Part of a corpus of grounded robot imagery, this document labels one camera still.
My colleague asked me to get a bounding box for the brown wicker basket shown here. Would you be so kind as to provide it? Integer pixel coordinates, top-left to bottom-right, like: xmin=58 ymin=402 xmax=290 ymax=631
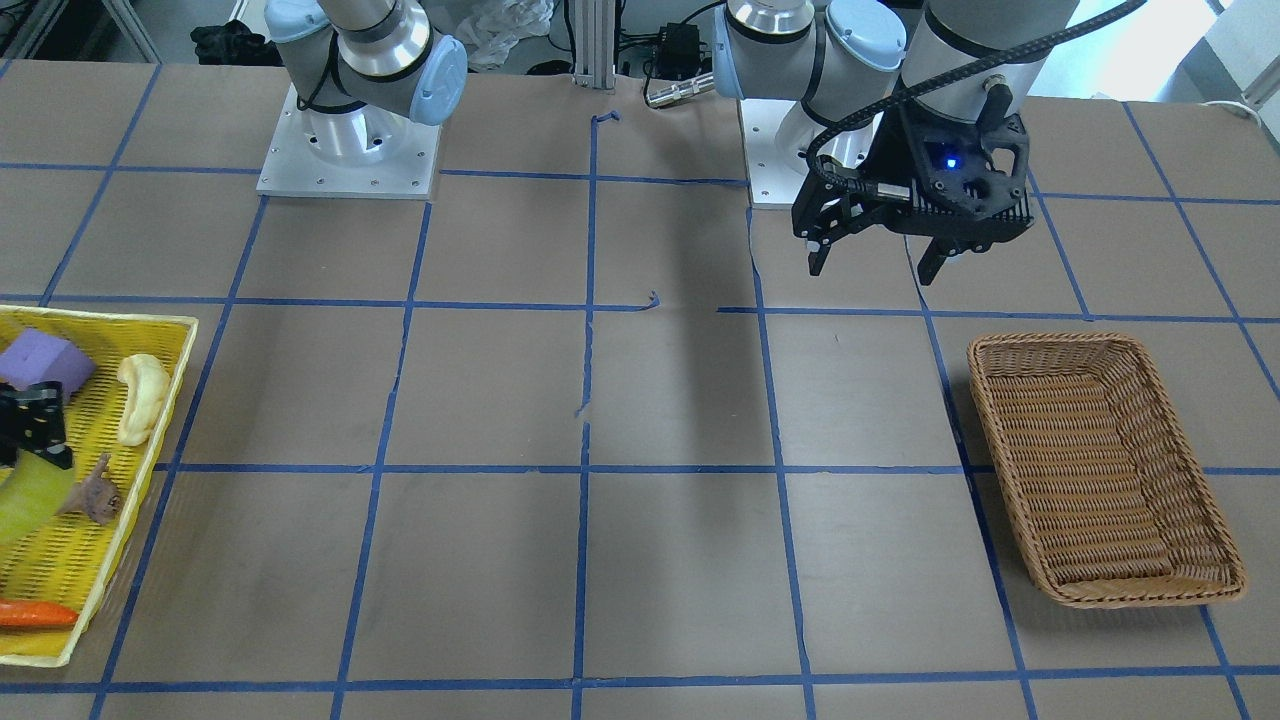
xmin=966 ymin=332 xmax=1249 ymax=609

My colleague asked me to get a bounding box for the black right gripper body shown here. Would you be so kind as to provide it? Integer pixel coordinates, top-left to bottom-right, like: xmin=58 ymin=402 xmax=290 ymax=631
xmin=1 ymin=382 xmax=63 ymax=466

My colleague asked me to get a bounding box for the orange toy carrot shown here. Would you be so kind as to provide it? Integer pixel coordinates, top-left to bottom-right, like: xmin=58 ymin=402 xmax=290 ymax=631
xmin=0 ymin=598 xmax=81 ymax=630

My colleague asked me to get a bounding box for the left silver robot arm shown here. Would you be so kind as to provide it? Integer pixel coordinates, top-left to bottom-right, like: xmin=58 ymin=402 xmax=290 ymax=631
xmin=712 ymin=1 xmax=1076 ymax=284

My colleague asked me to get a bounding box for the purple foam block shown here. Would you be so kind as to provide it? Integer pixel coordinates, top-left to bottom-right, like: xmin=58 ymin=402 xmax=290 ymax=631
xmin=1 ymin=328 xmax=97 ymax=397

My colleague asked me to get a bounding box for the yellow tape roll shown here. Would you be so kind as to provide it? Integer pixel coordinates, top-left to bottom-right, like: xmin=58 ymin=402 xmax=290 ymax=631
xmin=1 ymin=450 xmax=76 ymax=546

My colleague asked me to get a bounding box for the black braided cable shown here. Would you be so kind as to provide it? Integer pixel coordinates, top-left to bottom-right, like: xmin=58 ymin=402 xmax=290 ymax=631
xmin=808 ymin=0 xmax=1146 ymax=186

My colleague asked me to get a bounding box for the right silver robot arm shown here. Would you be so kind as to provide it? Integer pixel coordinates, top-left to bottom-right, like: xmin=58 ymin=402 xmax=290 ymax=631
xmin=3 ymin=1 xmax=466 ymax=473

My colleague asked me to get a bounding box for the cream toy banana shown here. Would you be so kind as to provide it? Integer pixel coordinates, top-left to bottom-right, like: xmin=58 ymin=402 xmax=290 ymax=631
xmin=116 ymin=354 xmax=172 ymax=447

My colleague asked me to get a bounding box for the aluminium frame post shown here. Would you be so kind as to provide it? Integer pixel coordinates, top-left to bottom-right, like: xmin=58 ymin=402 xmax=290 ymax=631
xmin=564 ymin=1 xmax=620 ymax=94

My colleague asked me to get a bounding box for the yellow plastic mesh tray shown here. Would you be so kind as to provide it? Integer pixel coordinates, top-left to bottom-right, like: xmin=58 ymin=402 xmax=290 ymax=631
xmin=1 ymin=305 xmax=198 ymax=667

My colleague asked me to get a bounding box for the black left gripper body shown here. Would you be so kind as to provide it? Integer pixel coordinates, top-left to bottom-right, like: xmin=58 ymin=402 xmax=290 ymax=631
xmin=792 ymin=100 xmax=1034 ymax=249

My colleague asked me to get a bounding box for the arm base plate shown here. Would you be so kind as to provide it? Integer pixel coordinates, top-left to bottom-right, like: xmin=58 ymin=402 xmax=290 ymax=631
xmin=256 ymin=87 xmax=440 ymax=201
xmin=739 ymin=99 xmax=823 ymax=210

